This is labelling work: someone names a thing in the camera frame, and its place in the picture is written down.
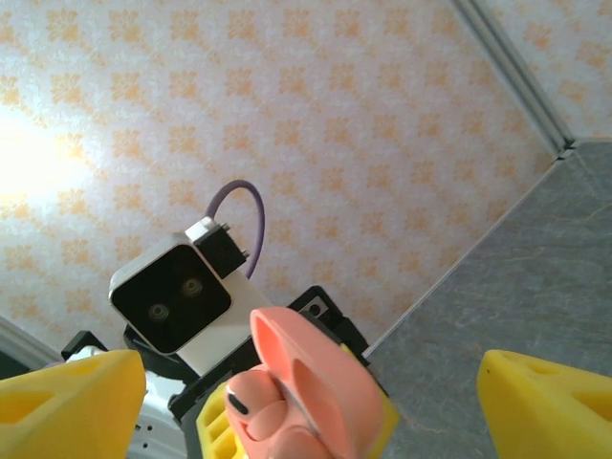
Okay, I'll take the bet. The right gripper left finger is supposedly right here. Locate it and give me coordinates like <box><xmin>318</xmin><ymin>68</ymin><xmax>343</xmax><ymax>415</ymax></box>
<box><xmin>0</xmin><ymin>348</ymin><xmax>147</xmax><ymax>459</ymax></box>

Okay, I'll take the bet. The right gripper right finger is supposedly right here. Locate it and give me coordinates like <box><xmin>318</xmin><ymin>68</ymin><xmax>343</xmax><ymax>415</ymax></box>
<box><xmin>477</xmin><ymin>348</ymin><xmax>612</xmax><ymax>459</ymax></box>

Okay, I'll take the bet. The pink earbud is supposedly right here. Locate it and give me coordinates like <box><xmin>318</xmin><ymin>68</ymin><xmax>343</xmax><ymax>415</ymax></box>
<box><xmin>225</xmin><ymin>370</ymin><xmax>293</xmax><ymax>446</ymax></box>
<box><xmin>260</xmin><ymin>419</ymin><xmax>336</xmax><ymax>459</ymax></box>

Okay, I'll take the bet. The pink charging case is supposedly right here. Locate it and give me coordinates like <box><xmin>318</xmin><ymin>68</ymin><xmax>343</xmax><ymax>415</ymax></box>
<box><xmin>224</xmin><ymin>305</ymin><xmax>388</xmax><ymax>459</ymax></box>

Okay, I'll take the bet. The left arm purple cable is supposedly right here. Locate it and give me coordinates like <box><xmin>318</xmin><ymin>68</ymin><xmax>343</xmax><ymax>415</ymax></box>
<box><xmin>208</xmin><ymin>179</ymin><xmax>267</xmax><ymax>281</ymax></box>

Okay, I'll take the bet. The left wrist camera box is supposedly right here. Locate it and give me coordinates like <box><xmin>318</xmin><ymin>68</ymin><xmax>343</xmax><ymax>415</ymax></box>
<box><xmin>108</xmin><ymin>217</ymin><xmax>270</xmax><ymax>380</ymax></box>

